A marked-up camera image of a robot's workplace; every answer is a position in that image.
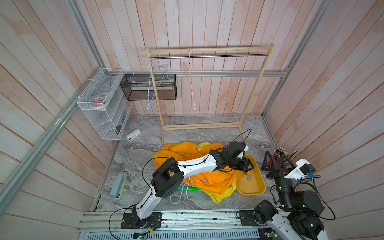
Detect orange shorts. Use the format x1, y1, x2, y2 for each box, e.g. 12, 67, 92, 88
149, 141, 250, 198

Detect yellow shorts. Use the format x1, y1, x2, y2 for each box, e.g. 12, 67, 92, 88
197, 142, 237, 204

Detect pink wire hanger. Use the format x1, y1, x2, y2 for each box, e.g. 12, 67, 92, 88
183, 48, 197, 114

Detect light blue wire hanger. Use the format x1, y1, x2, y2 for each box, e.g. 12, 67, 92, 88
146, 48, 169, 111

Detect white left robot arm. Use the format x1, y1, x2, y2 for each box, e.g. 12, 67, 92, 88
121, 141, 255, 230

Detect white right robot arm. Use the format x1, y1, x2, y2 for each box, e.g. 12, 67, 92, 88
237, 152, 330, 240

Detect red pen cup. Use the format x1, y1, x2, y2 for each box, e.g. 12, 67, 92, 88
272, 148, 293, 166

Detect yellow plastic tray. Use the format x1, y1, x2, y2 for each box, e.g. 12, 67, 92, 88
236, 155, 267, 197

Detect wooden clothes rack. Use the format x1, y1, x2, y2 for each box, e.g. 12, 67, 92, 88
145, 44, 276, 145

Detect green plastic basket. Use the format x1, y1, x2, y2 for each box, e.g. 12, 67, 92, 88
178, 186, 203, 192

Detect small white device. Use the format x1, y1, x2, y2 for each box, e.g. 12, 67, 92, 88
126, 129, 141, 141

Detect grey blue sponge block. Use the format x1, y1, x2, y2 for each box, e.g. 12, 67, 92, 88
110, 172, 127, 200

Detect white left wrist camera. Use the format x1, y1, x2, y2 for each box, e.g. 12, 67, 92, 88
238, 142, 249, 159

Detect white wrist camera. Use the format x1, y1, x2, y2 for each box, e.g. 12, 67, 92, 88
238, 142, 249, 159
284, 159, 316, 181

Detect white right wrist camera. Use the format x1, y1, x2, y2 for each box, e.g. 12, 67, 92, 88
284, 159, 316, 181

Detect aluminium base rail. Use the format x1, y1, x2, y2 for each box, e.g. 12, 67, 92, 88
76, 206, 328, 240

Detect black mesh wall basket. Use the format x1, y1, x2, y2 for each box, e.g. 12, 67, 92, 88
120, 74, 177, 101

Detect white wire mesh shelf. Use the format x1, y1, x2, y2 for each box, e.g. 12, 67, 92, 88
77, 68, 132, 140

